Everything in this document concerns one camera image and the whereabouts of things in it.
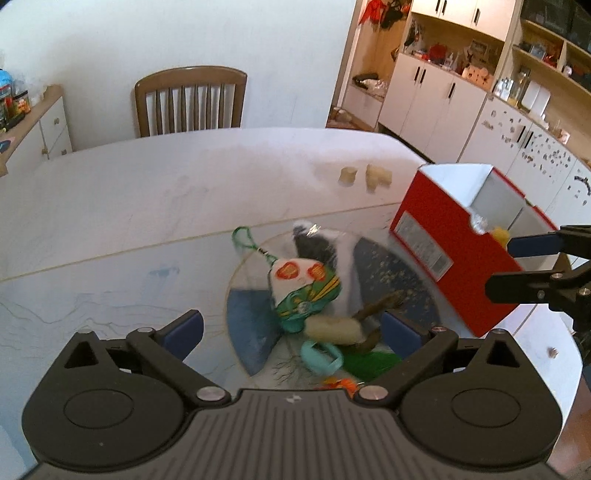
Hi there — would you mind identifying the brown bead bracelet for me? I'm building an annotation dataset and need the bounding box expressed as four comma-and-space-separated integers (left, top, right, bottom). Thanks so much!
351, 291, 408, 353

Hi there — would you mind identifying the green tassel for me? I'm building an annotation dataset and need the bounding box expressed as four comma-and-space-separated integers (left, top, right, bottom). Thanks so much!
342, 351, 402, 383

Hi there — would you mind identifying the yellow rectangular box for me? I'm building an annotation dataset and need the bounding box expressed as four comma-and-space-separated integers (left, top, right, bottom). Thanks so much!
489, 226, 511, 249

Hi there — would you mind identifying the teal carabiner clip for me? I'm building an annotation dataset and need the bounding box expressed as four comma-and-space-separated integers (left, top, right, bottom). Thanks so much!
301, 340, 344, 377

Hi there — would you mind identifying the red cardboard shoe box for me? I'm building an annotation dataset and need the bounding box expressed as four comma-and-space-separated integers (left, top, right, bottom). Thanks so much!
391, 163, 556, 337

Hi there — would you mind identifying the green white plush sachet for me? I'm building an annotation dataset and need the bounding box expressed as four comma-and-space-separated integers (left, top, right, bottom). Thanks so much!
267, 258, 342, 333

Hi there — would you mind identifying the dark snack packet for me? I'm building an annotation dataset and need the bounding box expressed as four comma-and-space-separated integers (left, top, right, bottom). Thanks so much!
293, 220, 353, 272

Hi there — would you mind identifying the round blue glass placemat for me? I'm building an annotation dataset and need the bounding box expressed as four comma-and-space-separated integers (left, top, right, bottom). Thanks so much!
211, 229, 451, 392

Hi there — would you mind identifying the small wooden block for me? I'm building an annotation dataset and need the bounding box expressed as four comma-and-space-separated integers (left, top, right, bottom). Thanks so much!
339, 167, 358, 186

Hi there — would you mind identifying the white sideboard with drawers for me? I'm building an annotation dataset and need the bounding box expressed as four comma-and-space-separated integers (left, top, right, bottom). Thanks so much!
1, 85, 73, 177

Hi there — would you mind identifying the wooden chair at far side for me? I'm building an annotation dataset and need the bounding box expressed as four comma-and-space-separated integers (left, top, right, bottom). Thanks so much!
133, 66, 247, 137

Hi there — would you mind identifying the blue helmet toy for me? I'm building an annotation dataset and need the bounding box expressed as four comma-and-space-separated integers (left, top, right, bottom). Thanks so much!
0, 69, 13, 99

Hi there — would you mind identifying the large white wall cabinet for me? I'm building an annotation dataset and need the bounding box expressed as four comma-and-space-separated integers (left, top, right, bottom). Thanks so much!
329, 1, 590, 225

